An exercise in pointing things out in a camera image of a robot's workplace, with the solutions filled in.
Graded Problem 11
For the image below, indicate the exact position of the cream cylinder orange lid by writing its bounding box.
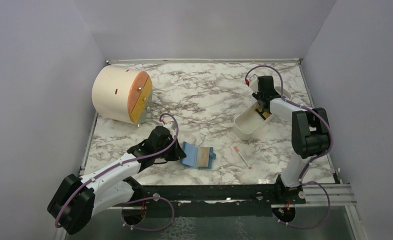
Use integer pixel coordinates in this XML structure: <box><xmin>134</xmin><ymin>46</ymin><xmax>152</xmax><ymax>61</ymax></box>
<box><xmin>91</xmin><ymin>65</ymin><xmax>153</xmax><ymax>125</ymax></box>

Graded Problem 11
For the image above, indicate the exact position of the cream oblong plastic tray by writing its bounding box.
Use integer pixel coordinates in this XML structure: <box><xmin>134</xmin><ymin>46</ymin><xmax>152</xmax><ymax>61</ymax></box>
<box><xmin>232</xmin><ymin>98</ymin><xmax>298</xmax><ymax>141</ymax></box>

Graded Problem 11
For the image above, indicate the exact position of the yellow credit card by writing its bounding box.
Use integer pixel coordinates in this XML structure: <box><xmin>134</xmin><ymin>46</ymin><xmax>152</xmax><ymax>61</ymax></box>
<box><xmin>255</xmin><ymin>107</ymin><xmax>271</xmax><ymax>121</ymax></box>
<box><xmin>196</xmin><ymin>147</ymin><xmax>210</xmax><ymax>167</ymax></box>

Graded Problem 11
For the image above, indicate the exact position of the blue card holder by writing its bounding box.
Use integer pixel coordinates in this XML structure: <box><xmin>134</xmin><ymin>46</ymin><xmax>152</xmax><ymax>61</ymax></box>
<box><xmin>180</xmin><ymin>141</ymin><xmax>217</xmax><ymax>169</ymax></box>

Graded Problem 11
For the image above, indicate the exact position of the orange capped white marker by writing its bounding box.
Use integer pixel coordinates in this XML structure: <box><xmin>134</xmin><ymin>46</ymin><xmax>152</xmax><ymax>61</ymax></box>
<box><xmin>233</xmin><ymin>146</ymin><xmax>252</xmax><ymax>170</ymax></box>

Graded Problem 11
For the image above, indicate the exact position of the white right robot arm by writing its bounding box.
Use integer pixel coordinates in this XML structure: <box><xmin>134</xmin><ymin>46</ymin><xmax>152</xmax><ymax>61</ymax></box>
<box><xmin>246</xmin><ymin>75</ymin><xmax>333</xmax><ymax>204</ymax></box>

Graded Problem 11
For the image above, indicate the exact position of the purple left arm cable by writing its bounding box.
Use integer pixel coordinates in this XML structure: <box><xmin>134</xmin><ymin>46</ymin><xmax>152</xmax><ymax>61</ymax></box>
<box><xmin>54</xmin><ymin>112</ymin><xmax>180</xmax><ymax>233</ymax></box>

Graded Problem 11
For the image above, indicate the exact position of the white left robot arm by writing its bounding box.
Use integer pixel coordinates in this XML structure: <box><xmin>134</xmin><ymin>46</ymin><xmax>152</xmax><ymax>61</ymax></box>
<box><xmin>47</xmin><ymin>125</ymin><xmax>186</xmax><ymax>235</ymax></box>

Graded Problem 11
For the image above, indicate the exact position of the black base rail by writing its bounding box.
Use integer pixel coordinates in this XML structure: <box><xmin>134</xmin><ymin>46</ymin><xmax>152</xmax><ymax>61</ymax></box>
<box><xmin>75</xmin><ymin>178</ymin><xmax>308</xmax><ymax>218</ymax></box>

